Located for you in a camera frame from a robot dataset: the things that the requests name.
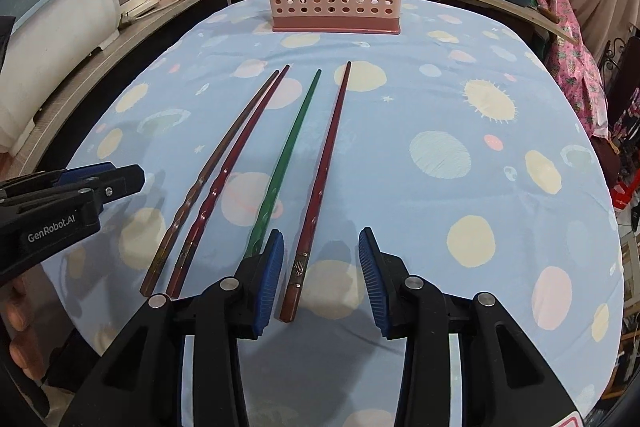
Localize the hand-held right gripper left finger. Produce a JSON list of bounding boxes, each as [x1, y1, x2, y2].
[[60, 229, 286, 427]]

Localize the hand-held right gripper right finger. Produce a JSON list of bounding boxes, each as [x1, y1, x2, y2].
[[358, 227, 571, 427]]

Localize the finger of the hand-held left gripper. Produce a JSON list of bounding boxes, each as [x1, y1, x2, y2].
[[0, 162, 117, 198], [15, 165, 146, 212]]

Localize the maroon chopstick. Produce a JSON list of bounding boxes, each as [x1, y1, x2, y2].
[[165, 64, 292, 300], [278, 61, 353, 324]]

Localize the green chopstick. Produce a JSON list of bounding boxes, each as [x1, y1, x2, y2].
[[242, 69, 323, 265]]

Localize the person's left hand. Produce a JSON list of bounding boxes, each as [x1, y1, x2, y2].
[[0, 279, 47, 380]]

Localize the white tub with teal lid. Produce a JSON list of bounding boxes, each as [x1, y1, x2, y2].
[[0, 0, 123, 158]]

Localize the pink floral garment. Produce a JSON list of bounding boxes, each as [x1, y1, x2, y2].
[[537, 0, 608, 138]]

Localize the dark metal chair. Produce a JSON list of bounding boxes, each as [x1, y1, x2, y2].
[[590, 38, 636, 158]]

